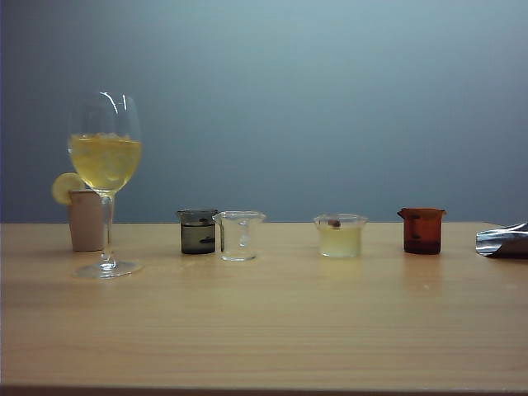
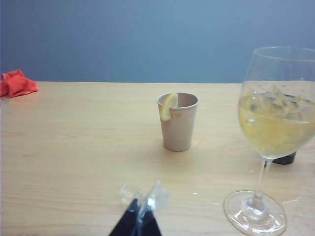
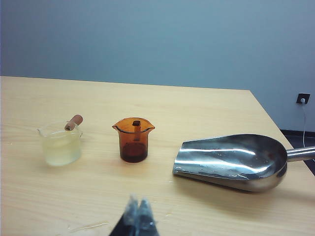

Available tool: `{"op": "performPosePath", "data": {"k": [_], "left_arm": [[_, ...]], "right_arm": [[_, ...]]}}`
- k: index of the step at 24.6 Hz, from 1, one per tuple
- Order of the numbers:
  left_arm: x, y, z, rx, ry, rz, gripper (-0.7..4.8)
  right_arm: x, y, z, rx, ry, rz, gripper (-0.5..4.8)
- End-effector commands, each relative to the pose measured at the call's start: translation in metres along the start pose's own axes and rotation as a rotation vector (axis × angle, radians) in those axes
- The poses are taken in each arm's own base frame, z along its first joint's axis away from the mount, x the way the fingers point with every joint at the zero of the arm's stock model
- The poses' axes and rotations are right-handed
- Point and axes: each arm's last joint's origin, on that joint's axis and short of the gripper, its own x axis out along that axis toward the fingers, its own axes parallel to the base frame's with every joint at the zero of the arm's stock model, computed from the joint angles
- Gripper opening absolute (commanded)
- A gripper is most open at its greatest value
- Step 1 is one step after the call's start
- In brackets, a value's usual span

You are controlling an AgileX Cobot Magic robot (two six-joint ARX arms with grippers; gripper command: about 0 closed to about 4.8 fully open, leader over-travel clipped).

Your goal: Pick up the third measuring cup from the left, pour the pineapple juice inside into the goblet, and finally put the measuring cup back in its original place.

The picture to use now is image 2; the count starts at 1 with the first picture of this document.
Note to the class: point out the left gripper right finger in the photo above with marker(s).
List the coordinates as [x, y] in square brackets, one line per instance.
[150, 221]

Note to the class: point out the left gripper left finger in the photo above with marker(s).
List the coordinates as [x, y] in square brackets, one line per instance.
[125, 221]

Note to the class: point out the beige paper cup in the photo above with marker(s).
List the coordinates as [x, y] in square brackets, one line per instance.
[179, 132]

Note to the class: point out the dark grey measuring cup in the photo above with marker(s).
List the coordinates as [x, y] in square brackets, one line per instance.
[285, 159]

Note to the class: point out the wine glass with yellow juice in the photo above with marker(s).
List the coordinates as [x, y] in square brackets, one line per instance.
[270, 127]

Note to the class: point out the yellow lemon slice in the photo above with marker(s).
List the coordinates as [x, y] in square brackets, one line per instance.
[168, 105]

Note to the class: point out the red crumpled cloth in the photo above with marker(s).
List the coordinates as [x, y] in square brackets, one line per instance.
[17, 83]

